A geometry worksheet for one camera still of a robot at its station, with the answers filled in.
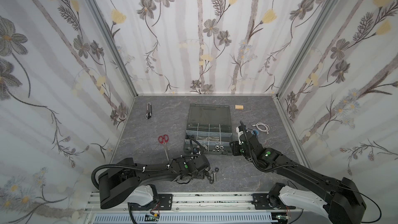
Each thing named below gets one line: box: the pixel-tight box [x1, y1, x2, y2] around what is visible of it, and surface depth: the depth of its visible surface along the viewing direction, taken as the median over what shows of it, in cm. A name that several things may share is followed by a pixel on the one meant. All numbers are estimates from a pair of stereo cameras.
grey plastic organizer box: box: [183, 103, 233, 156], surface depth 100 cm
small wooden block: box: [234, 104, 245, 110], surface depth 113 cm
